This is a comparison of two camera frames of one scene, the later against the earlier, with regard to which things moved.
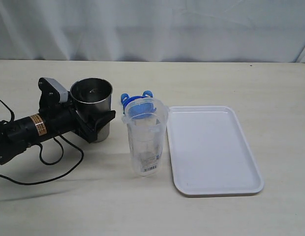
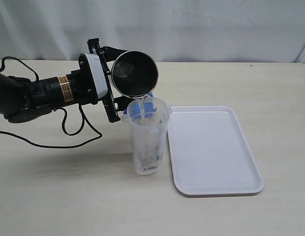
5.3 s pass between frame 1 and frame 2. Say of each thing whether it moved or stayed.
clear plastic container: stayed
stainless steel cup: moved
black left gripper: moved
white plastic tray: stayed
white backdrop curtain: stayed
